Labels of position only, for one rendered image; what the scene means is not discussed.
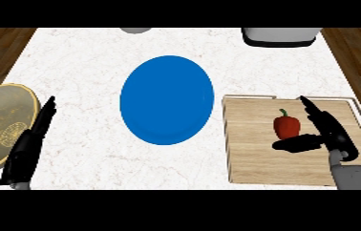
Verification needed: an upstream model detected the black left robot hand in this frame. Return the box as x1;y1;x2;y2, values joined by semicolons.
0;95;58;186

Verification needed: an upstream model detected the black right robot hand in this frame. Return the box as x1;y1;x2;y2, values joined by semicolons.
271;94;360;162

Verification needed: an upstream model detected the round golden patterned tray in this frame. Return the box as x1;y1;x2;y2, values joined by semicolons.
0;83;44;168

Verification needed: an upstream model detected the red bell pepper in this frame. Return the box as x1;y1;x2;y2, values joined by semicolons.
273;108;302;141

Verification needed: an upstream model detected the pale wooden tray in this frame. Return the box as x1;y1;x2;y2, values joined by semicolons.
223;94;361;187

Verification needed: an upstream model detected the blue oval plate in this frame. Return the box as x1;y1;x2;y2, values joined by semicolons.
119;54;217;146

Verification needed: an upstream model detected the white appliance with black base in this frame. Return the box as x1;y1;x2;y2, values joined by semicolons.
240;28;325;49

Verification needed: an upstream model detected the grey round object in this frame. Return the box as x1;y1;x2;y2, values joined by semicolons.
121;28;153;35

